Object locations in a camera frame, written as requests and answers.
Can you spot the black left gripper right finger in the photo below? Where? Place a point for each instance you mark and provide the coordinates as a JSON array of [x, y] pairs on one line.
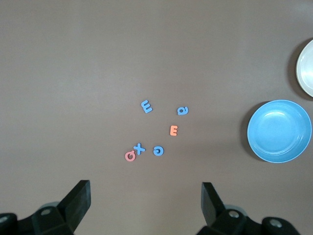
[[212, 208]]

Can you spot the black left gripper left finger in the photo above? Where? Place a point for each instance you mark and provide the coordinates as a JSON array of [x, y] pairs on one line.
[[73, 205]]

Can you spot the blue foam letter G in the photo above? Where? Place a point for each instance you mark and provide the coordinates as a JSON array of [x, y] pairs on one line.
[[162, 149]]

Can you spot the blue foam letter a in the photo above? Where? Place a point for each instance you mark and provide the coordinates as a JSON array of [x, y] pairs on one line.
[[186, 110]]

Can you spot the blue foam letter E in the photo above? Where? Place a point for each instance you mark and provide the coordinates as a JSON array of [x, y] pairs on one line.
[[147, 106]]

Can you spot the pink foam letter Q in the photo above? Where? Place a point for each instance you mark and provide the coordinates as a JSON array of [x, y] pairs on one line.
[[126, 156]]

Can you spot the blue foam letter x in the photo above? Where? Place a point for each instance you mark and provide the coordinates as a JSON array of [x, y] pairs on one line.
[[139, 148]]

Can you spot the orange foam letter E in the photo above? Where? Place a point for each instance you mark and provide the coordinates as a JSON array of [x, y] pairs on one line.
[[171, 130]]

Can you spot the blue round plate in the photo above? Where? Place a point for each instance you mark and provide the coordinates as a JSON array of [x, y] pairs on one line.
[[278, 132]]

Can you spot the pale pink round plate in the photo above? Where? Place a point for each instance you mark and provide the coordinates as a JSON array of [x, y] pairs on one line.
[[306, 71]]

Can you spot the brown table cover sheet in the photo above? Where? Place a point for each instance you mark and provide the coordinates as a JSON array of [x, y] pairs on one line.
[[156, 49]]

